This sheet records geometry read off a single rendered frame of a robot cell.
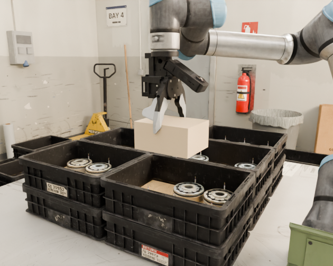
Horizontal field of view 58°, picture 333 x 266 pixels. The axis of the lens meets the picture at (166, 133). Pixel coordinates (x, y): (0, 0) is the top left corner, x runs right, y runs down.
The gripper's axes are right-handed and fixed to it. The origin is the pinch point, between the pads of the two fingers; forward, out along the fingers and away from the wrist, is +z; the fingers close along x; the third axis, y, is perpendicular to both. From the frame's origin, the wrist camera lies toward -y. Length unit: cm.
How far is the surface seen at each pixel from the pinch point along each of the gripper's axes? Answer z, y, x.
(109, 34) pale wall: -60, 307, -316
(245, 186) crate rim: 17.2, -16.9, -12.4
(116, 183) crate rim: 17.0, 15.4, 5.9
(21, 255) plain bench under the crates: 40, 40, 23
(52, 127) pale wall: 79, 336, -213
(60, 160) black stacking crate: 23, 62, -11
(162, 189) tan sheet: 26.8, 13.6, -16.0
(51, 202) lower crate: 31, 47, 6
